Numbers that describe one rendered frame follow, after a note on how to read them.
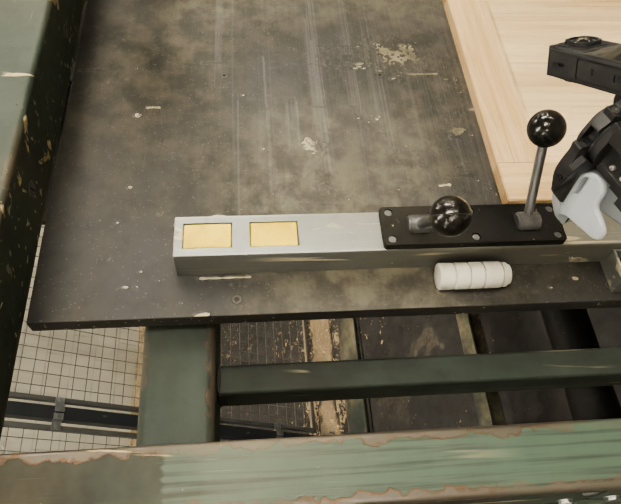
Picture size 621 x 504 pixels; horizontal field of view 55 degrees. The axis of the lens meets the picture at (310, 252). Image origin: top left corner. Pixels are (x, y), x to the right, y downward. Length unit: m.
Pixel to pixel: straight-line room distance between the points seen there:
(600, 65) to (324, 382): 0.40
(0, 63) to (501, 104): 0.61
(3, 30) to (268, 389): 0.51
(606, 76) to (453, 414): 2.13
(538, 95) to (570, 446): 0.48
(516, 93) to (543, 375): 0.37
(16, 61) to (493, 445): 0.63
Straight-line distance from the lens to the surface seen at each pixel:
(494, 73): 0.89
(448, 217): 0.53
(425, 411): 2.66
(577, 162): 0.53
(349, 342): 1.83
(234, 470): 0.53
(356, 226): 0.65
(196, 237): 0.64
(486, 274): 0.67
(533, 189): 0.67
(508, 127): 0.82
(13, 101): 0.72
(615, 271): 0.74
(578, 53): 0.54
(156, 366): 0.66
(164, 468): 0.54
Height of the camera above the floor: 1.92
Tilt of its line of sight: 32 degrees down
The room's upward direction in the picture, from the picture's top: 72 degrees counter-clockwise
